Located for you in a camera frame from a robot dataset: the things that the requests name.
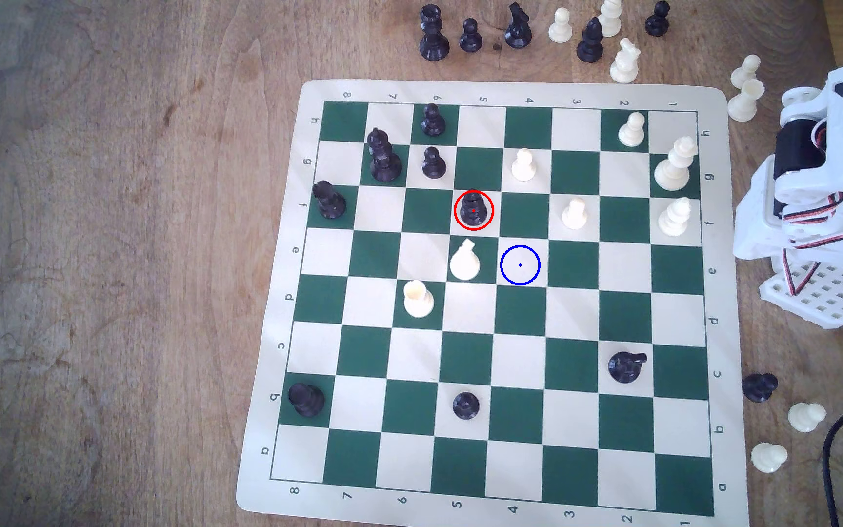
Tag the black chess pawn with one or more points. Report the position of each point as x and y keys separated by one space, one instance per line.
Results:
x=465 y=405
x=432 y=123
x=759 y=388
x=470 y=38
x=657 y=23
x=434 y=165
x=473 y=211

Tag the white chess rook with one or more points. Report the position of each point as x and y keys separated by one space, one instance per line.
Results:
x=418 y=300

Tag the white chess knight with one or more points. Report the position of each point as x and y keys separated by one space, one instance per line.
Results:
x=624 y=66
x=465 y=263

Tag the black chess rook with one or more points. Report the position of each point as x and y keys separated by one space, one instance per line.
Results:
x=307 y=400
x=331 y=203

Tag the white chess pawn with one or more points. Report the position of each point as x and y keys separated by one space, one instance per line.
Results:
x=574 y=215
x=745 y=73
x=768 y=458
x=523 y=168
x=560 y=29
x=805 y=417
x=631 y=132

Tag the black chess queen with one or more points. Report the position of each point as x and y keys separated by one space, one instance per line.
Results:
x=434 y=40

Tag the black chess knight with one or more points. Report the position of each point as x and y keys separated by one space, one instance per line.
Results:
x=624 y=367
x=517 y=31

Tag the white chess king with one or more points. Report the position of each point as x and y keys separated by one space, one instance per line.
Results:
x=673 y=170

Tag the black chess bishop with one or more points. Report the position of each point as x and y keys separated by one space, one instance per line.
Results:
x=590 y=45

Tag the green and cream chessboard mat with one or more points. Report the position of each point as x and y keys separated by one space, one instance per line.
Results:
x=363 y=351

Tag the white rook off right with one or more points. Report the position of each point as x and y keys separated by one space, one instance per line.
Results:
x=745 y=102

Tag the white perforated base plate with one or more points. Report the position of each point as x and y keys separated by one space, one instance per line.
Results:
x=824 y=304

